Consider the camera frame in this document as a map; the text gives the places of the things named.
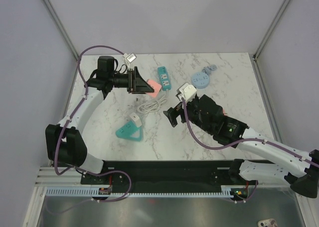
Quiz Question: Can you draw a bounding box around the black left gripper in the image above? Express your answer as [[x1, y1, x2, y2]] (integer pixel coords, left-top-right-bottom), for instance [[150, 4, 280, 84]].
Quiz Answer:
[[109, 67, 154, 95]]

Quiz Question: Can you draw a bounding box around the white coiled power cord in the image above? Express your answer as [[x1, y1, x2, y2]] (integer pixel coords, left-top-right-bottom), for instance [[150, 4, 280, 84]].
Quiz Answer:
[[135, 90, 170, 114]]

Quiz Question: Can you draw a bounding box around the left aluminium frame post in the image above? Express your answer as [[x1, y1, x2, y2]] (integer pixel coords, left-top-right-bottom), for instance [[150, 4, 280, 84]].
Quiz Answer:
[[41, 0, 79, 60]]

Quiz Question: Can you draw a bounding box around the teal triangular power strip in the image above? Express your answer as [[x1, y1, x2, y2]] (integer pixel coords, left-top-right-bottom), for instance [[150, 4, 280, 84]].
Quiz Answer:
[[115, 121, 143, 141]]

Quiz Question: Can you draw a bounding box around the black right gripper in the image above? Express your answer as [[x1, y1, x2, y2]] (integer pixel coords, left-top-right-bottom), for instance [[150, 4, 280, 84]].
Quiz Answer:
[[163, 97, 213, 134]]

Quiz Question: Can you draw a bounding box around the blue rectangular power strip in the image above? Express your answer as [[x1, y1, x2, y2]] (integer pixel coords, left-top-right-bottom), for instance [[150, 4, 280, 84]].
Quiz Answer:
[[158, 66, 171, 91]]

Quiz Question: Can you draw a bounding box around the pink cube socket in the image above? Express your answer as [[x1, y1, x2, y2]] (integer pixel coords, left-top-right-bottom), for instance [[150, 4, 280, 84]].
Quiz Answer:
[[147, 79, 161, 98]]

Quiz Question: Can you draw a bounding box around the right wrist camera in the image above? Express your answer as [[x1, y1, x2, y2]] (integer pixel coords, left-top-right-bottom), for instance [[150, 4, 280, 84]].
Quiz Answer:
[[176, 83, 197, 103]]

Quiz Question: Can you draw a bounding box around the aluminium frame post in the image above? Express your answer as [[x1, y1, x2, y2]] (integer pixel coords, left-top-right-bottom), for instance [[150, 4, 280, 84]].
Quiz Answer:
[[252, 0, 300, 61], [41, 0, 79, 60]]

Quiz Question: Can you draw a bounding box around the white charger plug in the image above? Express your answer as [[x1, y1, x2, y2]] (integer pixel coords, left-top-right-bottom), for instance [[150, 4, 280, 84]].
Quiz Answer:
[[130, 113, 142, 127]]

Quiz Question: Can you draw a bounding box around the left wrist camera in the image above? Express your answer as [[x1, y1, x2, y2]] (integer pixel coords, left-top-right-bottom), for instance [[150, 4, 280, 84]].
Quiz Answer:
[[123, 53, 137, 67]]

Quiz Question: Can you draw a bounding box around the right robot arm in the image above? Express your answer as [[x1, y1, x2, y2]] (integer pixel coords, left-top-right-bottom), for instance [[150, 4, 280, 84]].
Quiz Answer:
[[163, 95, 319, 199]]

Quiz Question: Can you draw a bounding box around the grey coiled cord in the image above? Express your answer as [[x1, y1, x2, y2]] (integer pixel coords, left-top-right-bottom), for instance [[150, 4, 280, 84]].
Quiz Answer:
[[201, 64, 218, 75]]

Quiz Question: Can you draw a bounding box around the white cable duct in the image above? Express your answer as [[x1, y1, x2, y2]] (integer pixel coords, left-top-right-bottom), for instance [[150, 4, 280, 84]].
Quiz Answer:
[[45, 186, 233, 198]]

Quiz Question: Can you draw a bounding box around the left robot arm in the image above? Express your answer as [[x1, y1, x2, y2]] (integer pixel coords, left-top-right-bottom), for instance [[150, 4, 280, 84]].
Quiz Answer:
[[45, 56, 154, 184]]

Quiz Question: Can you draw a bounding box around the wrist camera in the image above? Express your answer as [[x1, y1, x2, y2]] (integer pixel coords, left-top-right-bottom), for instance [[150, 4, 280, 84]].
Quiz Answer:
[[176, 83, 197, 103], [123, 53, 137, 67]]

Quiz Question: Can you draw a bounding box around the blue round power strip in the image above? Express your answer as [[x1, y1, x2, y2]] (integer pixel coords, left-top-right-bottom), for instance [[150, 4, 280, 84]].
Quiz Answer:
[[191, 72, 210, 89]]

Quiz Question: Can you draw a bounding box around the right aluminium frame post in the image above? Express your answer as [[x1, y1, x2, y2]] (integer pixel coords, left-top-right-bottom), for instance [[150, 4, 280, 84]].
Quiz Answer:
[[252, 0, 300, 61]]

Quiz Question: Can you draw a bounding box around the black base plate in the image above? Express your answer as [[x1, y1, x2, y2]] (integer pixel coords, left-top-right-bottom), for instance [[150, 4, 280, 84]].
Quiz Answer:
[[79, 158, 260, 194]]

